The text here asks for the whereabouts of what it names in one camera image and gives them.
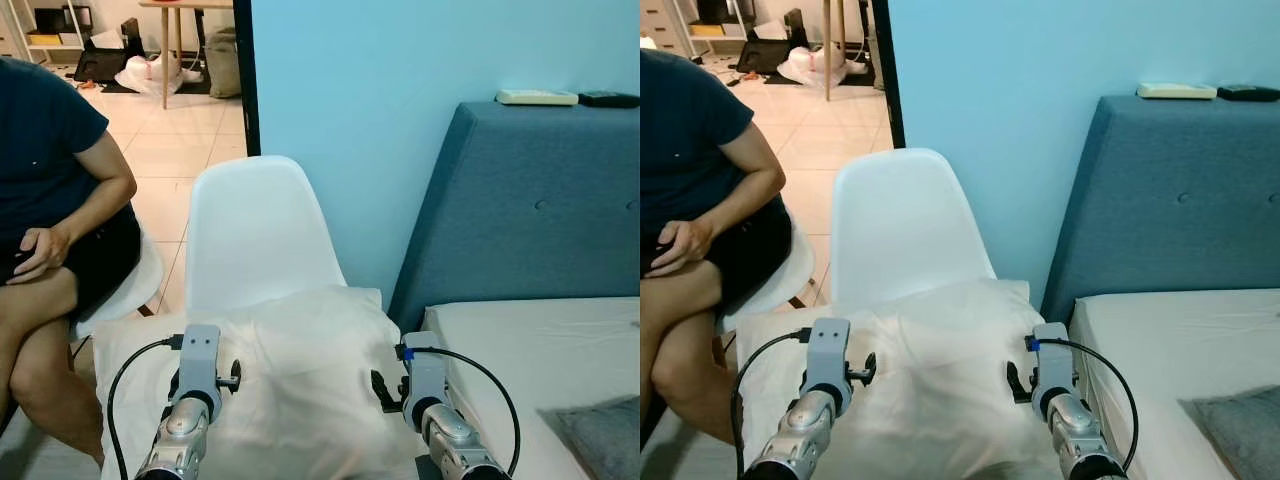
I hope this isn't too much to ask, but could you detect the white pillow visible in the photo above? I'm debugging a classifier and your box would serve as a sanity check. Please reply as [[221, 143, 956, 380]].
[[735, 279, 1073, 480], [90, 285, 426, 480]]

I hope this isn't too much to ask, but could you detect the grey pillow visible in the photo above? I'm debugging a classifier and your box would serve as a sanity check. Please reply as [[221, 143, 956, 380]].
[[540, 395, 641, 480], [1180, 385, 1280, 480]]

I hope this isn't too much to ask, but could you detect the white chair under person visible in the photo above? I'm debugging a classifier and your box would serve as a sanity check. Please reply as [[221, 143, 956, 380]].
[[715, 222, 817, 336], [68, 228, 166, 343]]

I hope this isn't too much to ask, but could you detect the empty white plastic chair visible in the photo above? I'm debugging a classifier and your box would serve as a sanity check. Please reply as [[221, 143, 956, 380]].
[[830, 148, 997, 311], [185, 155, 347, 313]]

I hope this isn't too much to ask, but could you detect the mattress with white sheet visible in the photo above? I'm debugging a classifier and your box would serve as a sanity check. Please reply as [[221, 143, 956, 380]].
[[1068, 289, 1280, 480], [424, 295, 641, 480]]

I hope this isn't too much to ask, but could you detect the blue upholstered headboard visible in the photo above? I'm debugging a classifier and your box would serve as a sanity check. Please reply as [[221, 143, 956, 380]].
[[388, 100, 641, 333], [1040, 94, 1280, 326]]

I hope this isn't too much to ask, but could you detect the seated person in dark shirt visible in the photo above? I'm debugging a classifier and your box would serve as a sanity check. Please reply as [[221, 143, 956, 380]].
[[640, 48, 796, 448], [0, 57, 143, 466]]

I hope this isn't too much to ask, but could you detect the white plastic bag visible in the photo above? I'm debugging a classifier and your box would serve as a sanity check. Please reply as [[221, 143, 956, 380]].
[[777, 45, 863, 88], [114, 54, 189, 97]]

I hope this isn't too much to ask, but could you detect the olive green sack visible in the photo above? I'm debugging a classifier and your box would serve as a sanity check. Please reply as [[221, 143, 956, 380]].
[[204, 27, 242, 100]]

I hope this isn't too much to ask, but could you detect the wooden table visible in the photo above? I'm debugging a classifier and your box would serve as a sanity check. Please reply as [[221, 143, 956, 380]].
[[138, 0, 235, 110], [822, 0, 877, 102]]

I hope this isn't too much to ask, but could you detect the white remote control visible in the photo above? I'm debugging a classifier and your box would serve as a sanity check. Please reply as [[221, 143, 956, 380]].
[[496, 89, 580, 107], [1136, 83, 1219, 101]]

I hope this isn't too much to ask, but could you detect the white storage shelf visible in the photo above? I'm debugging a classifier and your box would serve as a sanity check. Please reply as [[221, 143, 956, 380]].
[[640, 0, 746, 61], [0, 0, 97, 67]]

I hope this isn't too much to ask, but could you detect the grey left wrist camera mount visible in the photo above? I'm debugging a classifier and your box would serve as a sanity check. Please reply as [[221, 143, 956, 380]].
[[805, 318, 852, 394], [177, 324, 222, 401]]

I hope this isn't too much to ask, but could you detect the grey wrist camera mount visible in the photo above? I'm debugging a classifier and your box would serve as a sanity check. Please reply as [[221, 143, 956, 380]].
[[177, 324, 222, 401], [400, 331, 452, 407], [1030, 322, 1077, 398], [805, 318, 852, 394]]

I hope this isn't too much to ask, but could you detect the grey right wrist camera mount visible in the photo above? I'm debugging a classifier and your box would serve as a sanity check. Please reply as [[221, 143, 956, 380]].
[[1030, 322, 1077, 398], [400, 331, 452, 407]]

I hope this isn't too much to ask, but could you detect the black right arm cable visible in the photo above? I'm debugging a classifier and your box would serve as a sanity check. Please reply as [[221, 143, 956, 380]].
[[1026, 337, 1141, 473], [396, 345, 522, 476]]

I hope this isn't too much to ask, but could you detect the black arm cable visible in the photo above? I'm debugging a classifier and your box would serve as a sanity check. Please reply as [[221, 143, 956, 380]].
[[1026, 337, 1141, 473], [105, 335, 186, 480], [730, 327, 813, 480], [396, 345, 522, 476]]

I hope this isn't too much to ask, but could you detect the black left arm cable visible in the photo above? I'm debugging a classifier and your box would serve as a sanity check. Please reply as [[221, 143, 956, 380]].
[[105, 335, 186, 480], [730, 327, 813, 480]]

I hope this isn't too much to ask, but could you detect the black door frame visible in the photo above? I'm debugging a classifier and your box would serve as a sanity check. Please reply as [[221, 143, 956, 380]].
[[232, 0, 262, 158], [868, 0, 907, 151]]

